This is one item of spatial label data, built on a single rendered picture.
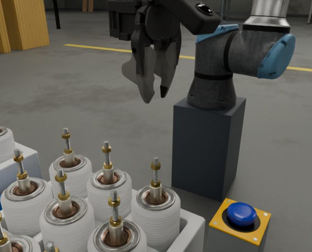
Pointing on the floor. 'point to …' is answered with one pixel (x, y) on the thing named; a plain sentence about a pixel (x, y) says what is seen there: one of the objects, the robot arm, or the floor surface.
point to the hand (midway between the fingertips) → (158, 93)
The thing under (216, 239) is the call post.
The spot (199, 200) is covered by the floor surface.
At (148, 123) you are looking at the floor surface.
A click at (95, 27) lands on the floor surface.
